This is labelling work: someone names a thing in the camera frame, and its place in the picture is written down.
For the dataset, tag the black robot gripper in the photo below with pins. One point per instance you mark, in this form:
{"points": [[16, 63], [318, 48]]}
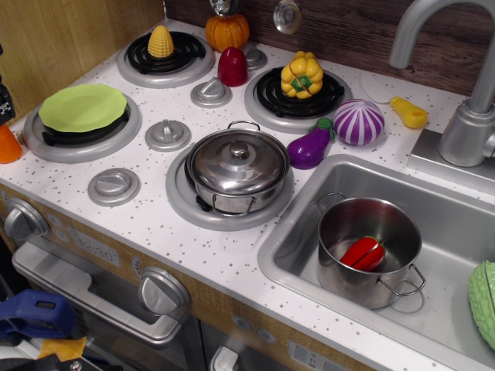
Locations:
{"points": [[7, 109]]}

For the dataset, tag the back left stove burner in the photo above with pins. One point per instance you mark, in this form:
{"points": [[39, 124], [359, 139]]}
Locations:
{"points": [[191, 60]]}

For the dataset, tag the stove burner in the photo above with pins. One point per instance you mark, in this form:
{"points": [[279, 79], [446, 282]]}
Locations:
{"points": [[86, 152], [182, 198], [191, 60], [266, 104]]}

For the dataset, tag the yellow toy corn cob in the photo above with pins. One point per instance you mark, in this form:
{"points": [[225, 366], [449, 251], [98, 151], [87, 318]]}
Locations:
{"points": [[160, 44]]}

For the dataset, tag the purple toy eggplant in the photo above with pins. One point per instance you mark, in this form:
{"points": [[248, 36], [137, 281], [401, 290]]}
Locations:
{"points": [[309, 150]]}

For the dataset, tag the open steel pot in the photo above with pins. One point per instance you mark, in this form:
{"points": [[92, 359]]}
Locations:
{"points": [[346, 221]]}

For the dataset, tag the grey stove knob centre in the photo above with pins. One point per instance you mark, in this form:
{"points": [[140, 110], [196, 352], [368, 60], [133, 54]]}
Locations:
{"points": [[167, 135]]}

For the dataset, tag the grey stove knob back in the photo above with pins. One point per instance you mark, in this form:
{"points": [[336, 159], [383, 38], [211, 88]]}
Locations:
{"points": [[256, 58]]}

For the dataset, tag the blue clamp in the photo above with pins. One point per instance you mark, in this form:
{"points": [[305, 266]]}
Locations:
{"points": [[37, 314]]}

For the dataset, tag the front left stove burner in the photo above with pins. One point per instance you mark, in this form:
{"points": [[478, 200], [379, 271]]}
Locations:
{"points": [[86, 152]]}

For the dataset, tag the grey stove knob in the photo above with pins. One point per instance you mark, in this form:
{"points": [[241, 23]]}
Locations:
{"points": [[167, 135], [211, 94], [256, 58], [113, 187]]}

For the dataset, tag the purple striped toy onion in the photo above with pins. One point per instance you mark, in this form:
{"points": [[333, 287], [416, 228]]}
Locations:
{"points": [[358, 122]]}

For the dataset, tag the oven dial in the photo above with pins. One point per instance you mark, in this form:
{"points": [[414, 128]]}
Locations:
{"points": [[160, 292], [24, 221]]}

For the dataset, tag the left oven dial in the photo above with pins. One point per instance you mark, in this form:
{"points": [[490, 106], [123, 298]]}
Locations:
{"points": [[24, 221]]}

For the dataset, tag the orange toy carrot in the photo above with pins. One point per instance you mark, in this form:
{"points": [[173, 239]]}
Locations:
{"points": [[10, 149]]}

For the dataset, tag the green plastic plate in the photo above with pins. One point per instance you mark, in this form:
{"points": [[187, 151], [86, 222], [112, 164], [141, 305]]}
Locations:
{"points": [[83, 108]]}

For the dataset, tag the yellow toy squash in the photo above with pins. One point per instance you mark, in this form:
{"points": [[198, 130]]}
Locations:
{"points": [[411, 115]]}

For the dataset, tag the front right stove burner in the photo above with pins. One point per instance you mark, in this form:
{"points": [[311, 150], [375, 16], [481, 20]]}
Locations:
{"points": [[182, 198]]}

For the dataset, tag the back right stove burner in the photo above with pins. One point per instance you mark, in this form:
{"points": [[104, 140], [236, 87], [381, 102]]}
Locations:
{"points": [[266, 104]]}

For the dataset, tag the grey stove knob front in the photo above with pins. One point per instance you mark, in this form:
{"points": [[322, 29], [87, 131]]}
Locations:
{"points": [[113, 187]]}

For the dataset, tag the grey stove knob upper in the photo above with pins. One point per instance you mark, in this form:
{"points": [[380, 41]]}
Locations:
{"points": [[211, 94]]}

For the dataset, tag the steel pot with lid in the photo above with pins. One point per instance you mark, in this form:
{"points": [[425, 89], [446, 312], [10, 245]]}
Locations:
{"points": [[238, 170]]}

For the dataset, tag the white plastic knife blade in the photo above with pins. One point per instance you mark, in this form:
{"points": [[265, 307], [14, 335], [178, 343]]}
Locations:
{"points": [[374, 89]]}

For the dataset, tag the green toy cabbage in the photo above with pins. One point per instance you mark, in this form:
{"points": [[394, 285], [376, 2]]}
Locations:
{"points": [[481, 300]]}

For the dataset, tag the red toy pepper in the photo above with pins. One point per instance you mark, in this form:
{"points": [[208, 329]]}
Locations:
{"points": [[365, 254]]}

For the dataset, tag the dark red toy vegetable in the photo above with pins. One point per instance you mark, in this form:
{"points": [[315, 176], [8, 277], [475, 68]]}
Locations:
{"points": [[233, 67]]}

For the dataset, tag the right oven dial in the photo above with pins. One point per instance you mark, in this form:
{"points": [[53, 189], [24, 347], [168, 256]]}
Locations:
{"points": [[160, 292]]}

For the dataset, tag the hanging metal ladle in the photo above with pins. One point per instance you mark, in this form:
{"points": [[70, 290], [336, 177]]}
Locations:
{"points": [[226, 8]]}

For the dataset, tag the silver oven door handle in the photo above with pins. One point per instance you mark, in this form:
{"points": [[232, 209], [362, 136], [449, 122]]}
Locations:
{"points": [[99, 294]]}

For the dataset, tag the yellow toy bell pepper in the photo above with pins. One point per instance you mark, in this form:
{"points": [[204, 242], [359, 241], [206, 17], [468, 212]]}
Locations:
{"points": [[302, 78]]}

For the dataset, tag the silver sink basin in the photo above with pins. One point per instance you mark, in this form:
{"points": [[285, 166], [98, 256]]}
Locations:
{"points": [[457, 234]]}

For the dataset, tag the orange toy pumpkin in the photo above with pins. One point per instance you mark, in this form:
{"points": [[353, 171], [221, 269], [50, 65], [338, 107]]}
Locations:
{"points": [[223, 32]]}

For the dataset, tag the hanging metal spoon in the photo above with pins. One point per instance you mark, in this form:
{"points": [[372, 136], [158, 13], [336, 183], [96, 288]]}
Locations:
{"points": [[287, 17]]}

